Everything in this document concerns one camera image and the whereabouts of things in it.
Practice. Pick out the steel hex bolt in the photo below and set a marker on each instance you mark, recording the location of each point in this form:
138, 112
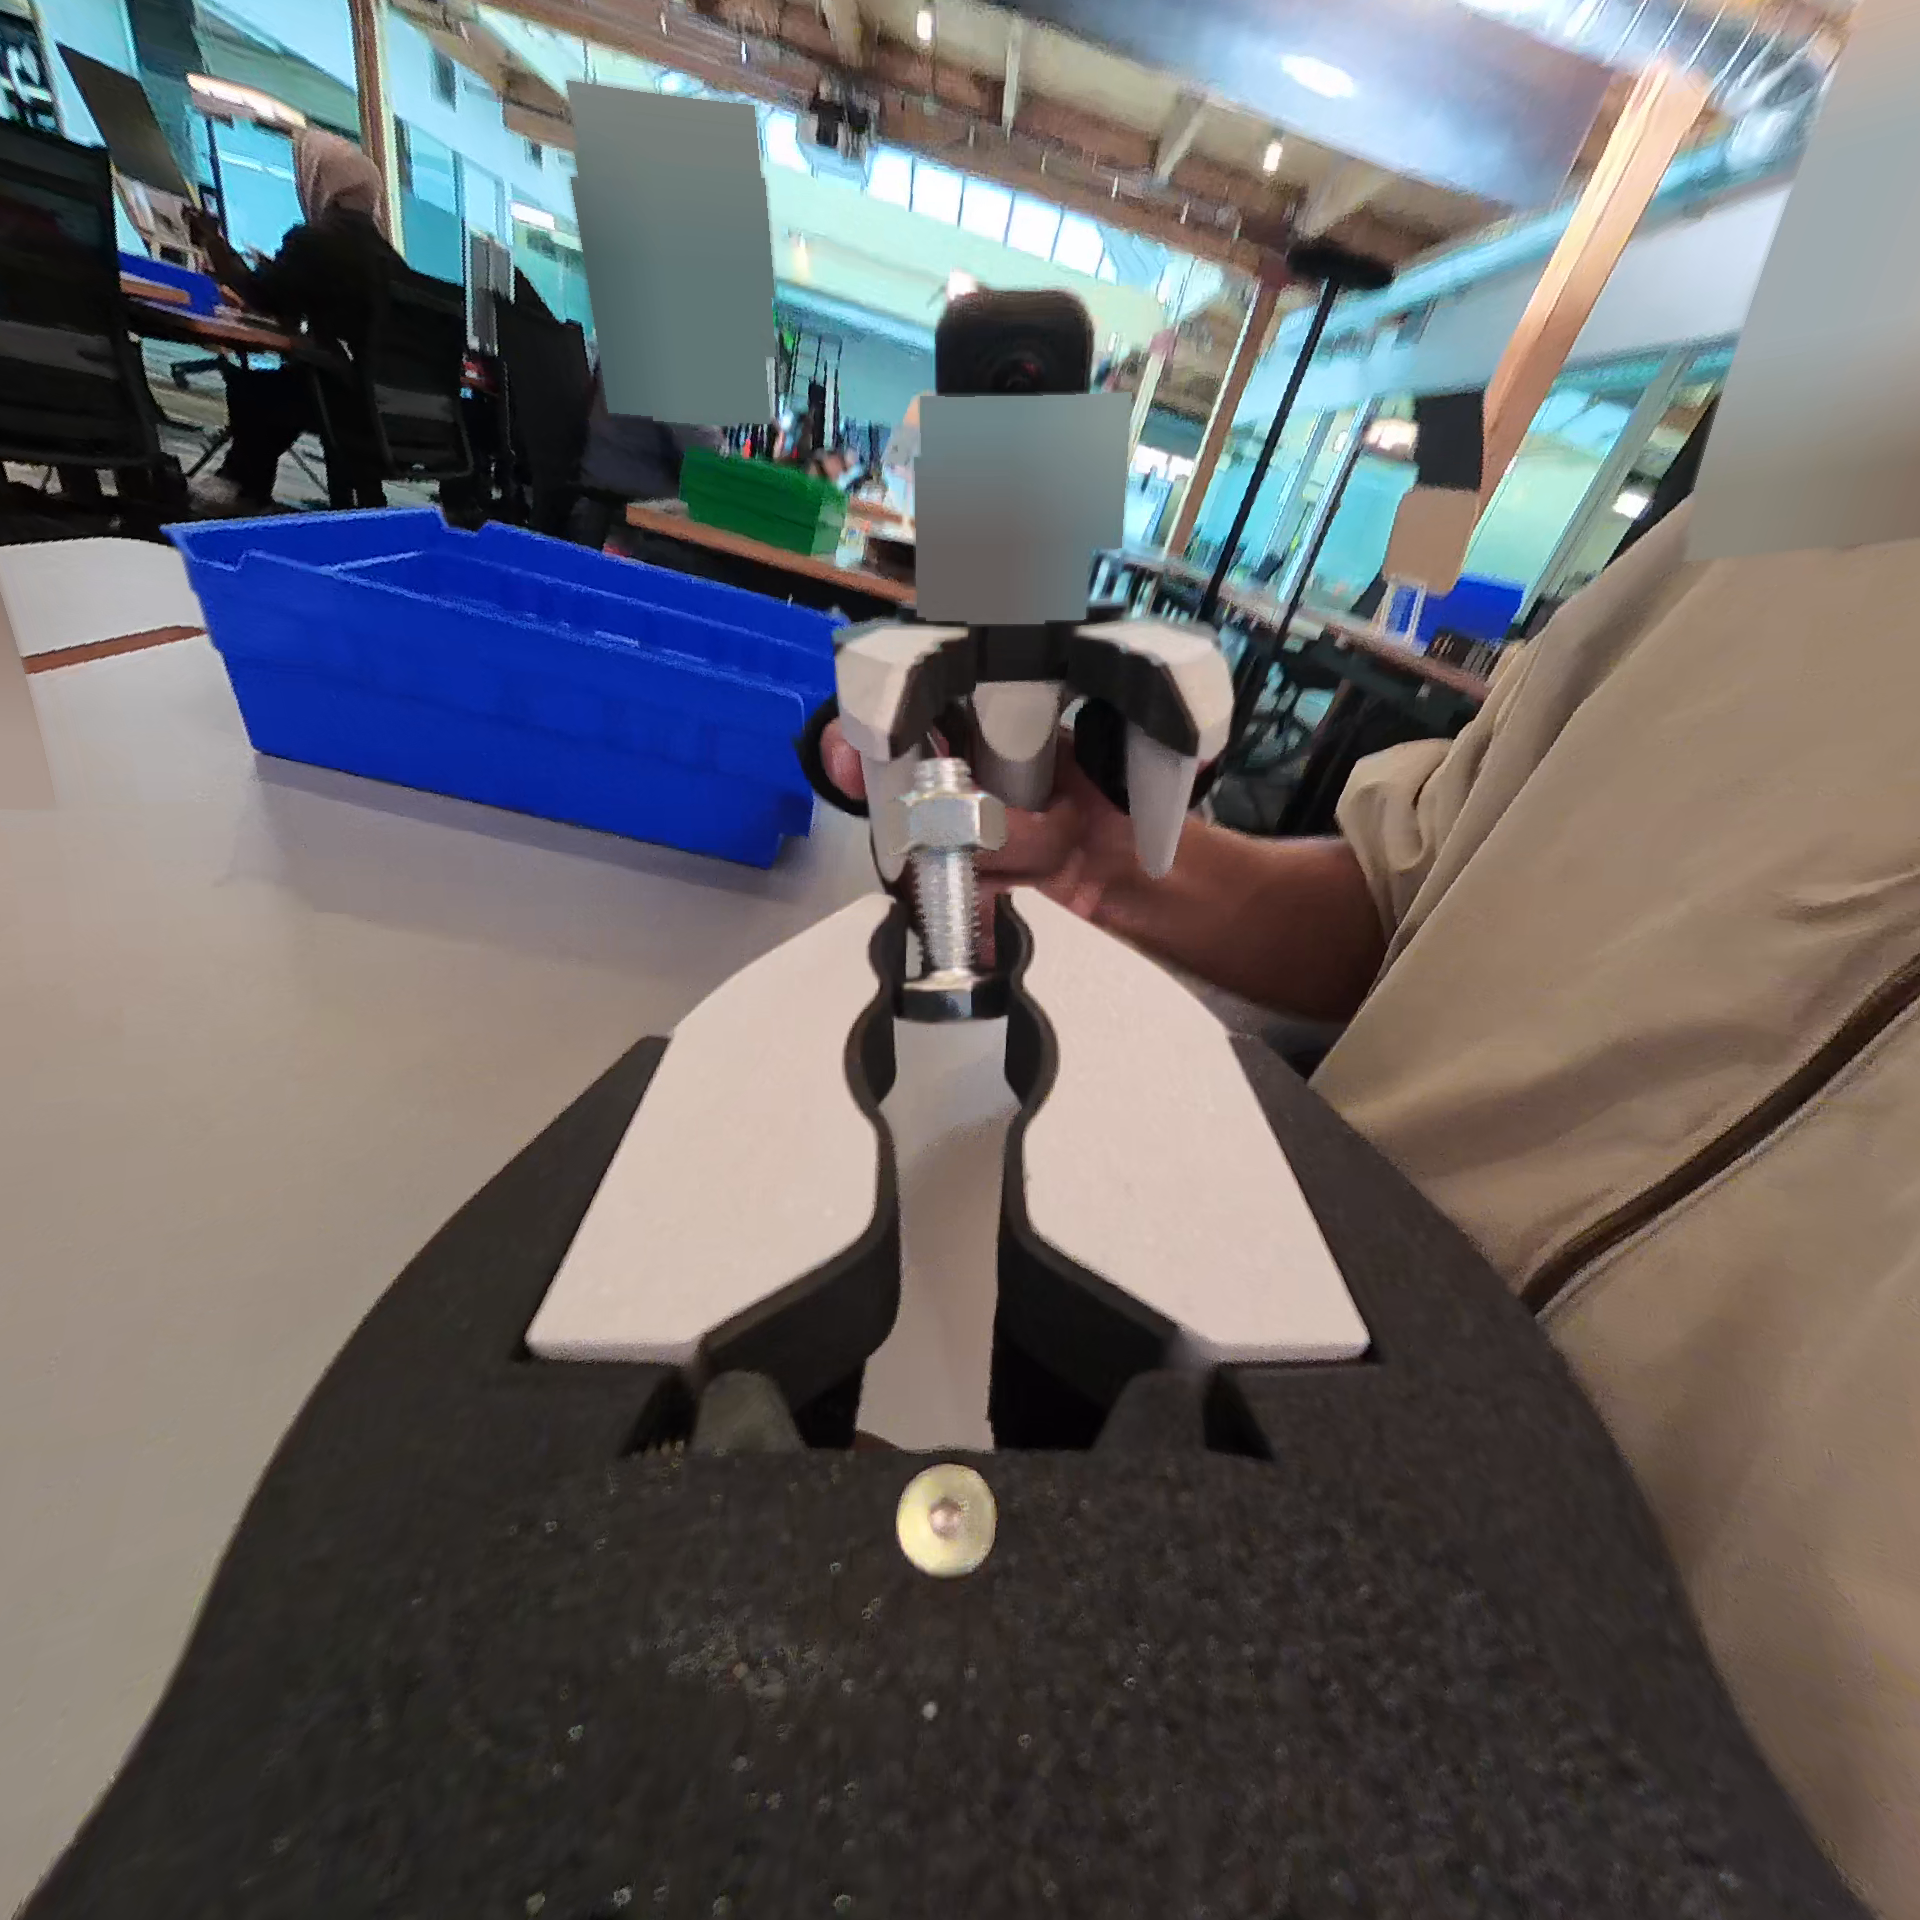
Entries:
947, 916

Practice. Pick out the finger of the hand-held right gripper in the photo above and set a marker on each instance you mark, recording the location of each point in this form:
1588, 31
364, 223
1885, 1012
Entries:
894, 697
1175, 706

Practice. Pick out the black floor lamp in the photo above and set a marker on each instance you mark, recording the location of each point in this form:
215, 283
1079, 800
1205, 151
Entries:
1334, 273

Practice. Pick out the person's right hand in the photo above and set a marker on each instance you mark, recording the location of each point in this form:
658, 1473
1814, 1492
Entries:
1079, 865

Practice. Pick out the blue plastic bin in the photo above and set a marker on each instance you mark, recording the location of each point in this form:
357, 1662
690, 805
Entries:
509, 691

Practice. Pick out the green crate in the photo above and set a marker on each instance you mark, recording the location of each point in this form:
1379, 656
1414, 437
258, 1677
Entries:
766, 506

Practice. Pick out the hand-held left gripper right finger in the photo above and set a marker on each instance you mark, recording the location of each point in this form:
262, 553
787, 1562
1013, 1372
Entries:
1186, 1201

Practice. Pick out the black mesh office chair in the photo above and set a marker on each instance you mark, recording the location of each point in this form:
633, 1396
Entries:
77, 331

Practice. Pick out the steel hex nut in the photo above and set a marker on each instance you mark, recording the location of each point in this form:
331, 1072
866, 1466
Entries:
953, 806

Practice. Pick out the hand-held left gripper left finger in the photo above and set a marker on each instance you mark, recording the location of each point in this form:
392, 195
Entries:
719, 1201

